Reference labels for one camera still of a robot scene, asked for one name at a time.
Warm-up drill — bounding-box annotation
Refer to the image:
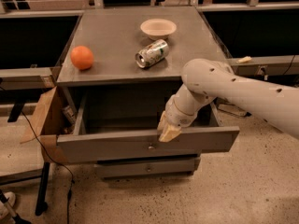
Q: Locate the black floor cable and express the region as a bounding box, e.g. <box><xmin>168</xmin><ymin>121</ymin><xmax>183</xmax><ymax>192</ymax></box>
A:
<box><xmin>18</xmin><ymin>109</ymin><xmax>76</xmax><ymax>221</ymax></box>

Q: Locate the grey drawer cabinet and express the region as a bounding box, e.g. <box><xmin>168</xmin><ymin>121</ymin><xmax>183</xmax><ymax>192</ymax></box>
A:
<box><xmin>56</xmin><ymin>6</ymin><xmax>235</xmax><ymax>181</ymax></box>

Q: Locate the white paper bowl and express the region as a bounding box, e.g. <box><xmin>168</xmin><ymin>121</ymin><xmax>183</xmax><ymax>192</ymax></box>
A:
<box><xmin>140</xmin><ymin>19</ymin><xmax>177</xmax><ymax>40</ymax></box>

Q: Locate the black table leg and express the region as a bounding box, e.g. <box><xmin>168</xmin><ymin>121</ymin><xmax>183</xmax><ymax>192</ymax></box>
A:
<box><xmin>35</xmin><ymin>162</ymin><xmax>50</xmax><ymax>216</ymax></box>

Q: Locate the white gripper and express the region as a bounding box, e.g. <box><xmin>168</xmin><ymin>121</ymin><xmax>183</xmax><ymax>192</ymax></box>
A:
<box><xmin>157</xmin><ymin>95</ymin><xmax>196</xmax><ymax>142</ymax></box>

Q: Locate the crushed soda can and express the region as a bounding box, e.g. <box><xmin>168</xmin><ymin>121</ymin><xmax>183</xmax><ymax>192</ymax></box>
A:
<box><xmin>135</xmin><ymin>39</ymin><xmax>169</xmax><ymax>69</ymax></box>

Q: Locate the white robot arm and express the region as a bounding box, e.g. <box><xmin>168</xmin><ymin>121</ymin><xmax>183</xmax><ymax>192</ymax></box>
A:
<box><xmin>158</xmin><ymin>59</ymin><xmax>299</xmax><ymax>142</ymax></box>

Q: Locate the brown cardboard box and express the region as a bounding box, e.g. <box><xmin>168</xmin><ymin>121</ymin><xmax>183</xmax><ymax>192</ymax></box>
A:
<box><xmin>21</xmin><ymin>87</ymin><xmax>74</xmax><ymax>164</ymax></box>

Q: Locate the black tripod leg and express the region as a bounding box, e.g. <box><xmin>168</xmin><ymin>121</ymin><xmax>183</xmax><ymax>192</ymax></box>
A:
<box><xmin>0</xmin><ymin>190</ymin><xmax>32</xmax><ymax>224</ymax></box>

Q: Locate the grey top drawer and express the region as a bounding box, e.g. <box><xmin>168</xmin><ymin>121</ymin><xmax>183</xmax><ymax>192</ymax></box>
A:
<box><xmin>58</xmin><ymin>90</ymin><xmax>239</xmax><ymax>162</ymax></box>

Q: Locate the small yellow foam piece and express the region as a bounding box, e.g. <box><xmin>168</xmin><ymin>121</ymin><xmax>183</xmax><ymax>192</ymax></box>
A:
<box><xmin>236</xmin><ymin>56</ymin><xmax>251</xmax><ymax>63</ymax></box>

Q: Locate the orange fruit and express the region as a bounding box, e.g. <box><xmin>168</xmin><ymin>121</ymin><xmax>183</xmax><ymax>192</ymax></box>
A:
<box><xmin>70</xmin><ymin>46</ymin><xmax>94</xmax><ymax>70</ymax></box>

